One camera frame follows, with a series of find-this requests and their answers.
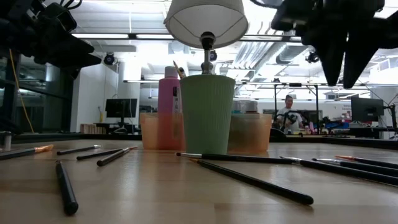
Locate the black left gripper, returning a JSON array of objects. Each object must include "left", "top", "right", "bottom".
[{"left": 0, "top": 0, "right": 103, "bottom": 79}]

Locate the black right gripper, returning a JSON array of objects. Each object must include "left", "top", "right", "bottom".
[{"left": 270, "top": 0, "right": 398, "bottom": 90}]

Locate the large pink paint bottle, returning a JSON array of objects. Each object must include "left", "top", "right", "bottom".
[{"left": 157, "top": 65, "right": 183, "bottom": 151}]

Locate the brown small paint bottle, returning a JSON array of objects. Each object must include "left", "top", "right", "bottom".
[{"left": 243, "top": 100, "right": 259, "bottom": 115}]

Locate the orange flat tip paint brush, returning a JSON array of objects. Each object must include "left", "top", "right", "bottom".
[{"left": 0, "top": 144, "right": 55, "bottom": 161}]

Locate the black computer monitor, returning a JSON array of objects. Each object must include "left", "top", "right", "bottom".
[
  {"left": 350, "top": 96, "right": 386, "bottom": 123},
  {"left": 104, "top": 98, "right": 138, "bottom": 126}
]

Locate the stack of wooden blocks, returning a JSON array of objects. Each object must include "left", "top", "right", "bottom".
[{"left": 80, "top": 123, "right": 104, "bottom": 134}]

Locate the person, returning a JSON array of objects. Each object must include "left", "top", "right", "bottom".
[{"left": 275, "top": 94, "right": 304, "bottom": 135}]

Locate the orange translucent plastic tray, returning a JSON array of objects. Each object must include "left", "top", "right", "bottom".
[{"left": 139, "top": 112, "right": 273, "bottom": 155}]

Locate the white shade table lamp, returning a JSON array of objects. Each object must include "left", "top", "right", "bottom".
[{"left": 164, "top": 0, "right": 249, "bottom": 75}]

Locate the mint green ribbed cup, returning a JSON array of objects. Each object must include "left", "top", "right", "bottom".
[{"left": 179, "top": 73, "right": 236, "bottom": 156}]

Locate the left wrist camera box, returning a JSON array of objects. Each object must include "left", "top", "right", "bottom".
[{"left": 46, "top": 2, "right": 78, "bottom": 32}]

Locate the yellow extension cable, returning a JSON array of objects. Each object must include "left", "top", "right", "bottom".
[{"left": 8, "top": 49, "right": 35, "bottom": 134}]

